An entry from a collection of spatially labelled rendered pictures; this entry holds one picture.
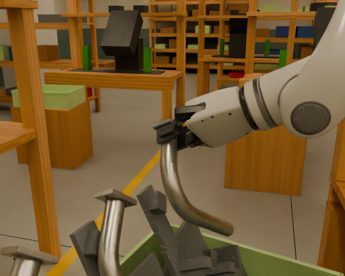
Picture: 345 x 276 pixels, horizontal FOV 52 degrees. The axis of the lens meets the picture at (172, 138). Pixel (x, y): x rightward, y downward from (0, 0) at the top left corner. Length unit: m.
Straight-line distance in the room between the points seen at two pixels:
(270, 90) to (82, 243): 0.36
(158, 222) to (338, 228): 0.97
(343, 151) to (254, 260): 0.68
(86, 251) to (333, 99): 0.39
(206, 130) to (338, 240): 1.06
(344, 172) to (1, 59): 5.79
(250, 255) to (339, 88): 0.49
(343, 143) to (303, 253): 1.32
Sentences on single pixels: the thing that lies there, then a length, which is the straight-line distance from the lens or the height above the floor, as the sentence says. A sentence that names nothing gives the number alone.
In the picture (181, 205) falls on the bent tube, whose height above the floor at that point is 1.14.
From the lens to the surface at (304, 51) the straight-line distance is 8.00.
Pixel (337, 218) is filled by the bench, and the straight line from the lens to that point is 1.51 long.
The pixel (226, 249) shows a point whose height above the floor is 0.95.
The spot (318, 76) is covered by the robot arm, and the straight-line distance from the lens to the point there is 0.46.
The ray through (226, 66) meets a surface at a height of 0.24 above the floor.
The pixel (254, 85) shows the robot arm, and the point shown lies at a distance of 0.56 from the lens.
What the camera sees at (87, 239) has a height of 1.13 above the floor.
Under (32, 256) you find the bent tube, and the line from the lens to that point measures 0.45.
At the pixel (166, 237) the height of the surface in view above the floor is 1.05.
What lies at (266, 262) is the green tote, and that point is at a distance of 0.84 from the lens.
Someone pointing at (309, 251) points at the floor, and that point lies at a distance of 2.62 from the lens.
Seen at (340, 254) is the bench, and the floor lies 0.57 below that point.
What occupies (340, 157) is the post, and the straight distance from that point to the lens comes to 1.41.
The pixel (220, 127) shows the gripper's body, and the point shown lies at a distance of 0.59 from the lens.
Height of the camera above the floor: 1.43
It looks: 18 degrees down
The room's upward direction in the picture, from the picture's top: straight up
